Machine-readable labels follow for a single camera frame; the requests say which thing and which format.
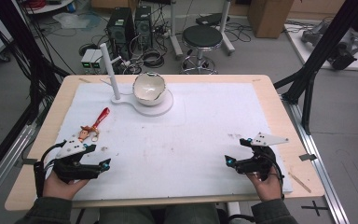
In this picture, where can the black round stool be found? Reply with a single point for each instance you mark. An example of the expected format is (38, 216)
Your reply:
(202, 36)

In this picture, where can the white board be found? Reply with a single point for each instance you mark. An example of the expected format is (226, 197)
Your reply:
(304, 53)

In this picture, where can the grey robot device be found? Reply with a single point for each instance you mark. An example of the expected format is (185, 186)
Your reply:
(345, 46)

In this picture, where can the person's legs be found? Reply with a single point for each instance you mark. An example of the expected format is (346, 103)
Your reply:
(158, 214)

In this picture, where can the white stand with pole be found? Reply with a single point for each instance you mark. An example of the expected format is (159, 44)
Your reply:
(114, 84)

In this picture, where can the person's left hand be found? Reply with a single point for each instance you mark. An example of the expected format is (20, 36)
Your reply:
(60, 188)

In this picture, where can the person's right hand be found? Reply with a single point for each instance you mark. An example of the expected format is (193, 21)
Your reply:
(268, 188)

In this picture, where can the white power supply box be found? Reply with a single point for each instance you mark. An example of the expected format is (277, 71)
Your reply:
(97, 59)
(87, 59)

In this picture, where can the light wooden table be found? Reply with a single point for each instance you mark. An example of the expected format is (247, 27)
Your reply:
(276, 102)

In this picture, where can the white foam mat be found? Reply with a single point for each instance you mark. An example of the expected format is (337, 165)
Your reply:
(183, 143)

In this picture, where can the white metal stand legs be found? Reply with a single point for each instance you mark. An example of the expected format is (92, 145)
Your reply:
(175, 40)

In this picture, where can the aluminium rail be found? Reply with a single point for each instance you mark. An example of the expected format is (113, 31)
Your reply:
(320, 168)
(6, 158)

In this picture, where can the white eggshell-shaped bowl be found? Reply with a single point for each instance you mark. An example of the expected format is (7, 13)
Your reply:
(149, 88)

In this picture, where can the black computer tower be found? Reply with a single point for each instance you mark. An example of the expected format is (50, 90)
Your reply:
(119, 28)
(143, 25)

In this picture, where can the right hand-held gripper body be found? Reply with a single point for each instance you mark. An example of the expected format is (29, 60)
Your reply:
(258, 161)

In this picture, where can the thin wooden stick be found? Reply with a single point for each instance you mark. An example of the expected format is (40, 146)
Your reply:
(300, 182)

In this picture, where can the brown cardboard box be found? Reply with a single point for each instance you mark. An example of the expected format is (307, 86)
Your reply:
(268, 17)

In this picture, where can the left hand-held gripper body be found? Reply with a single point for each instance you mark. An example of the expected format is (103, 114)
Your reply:
(74, 169)

